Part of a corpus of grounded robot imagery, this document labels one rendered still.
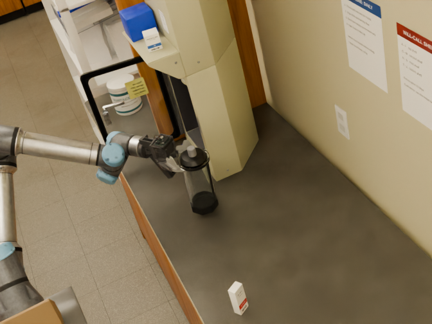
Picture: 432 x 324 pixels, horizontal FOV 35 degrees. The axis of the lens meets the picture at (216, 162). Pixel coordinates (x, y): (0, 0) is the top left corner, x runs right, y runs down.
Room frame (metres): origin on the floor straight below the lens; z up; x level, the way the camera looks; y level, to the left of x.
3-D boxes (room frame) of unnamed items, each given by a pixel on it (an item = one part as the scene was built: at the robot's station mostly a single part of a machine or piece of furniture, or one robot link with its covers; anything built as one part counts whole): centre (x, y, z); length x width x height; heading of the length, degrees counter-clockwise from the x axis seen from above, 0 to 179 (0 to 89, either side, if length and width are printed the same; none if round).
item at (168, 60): (2.23, 0.11, 1.46); 0.32 x 0.12 x 0.10; 13
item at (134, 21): (2.31, 0.13, 1.55); 0.10 x 0.10 x 0.09; 13
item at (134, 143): (2.05, 0.24, 1.22); 0.08 x 0.05 x 0.08; 139
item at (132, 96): (2.38, 0.26, 1.19); 0.30 x 0.01 x 0.40; 94
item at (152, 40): (2.17, 0.10, 1.54); 0.05 x 0.05 x 0.06; 5
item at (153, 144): (1.99, 0.18, 1.22); 0.12 x 0.08 x 0.09; 49
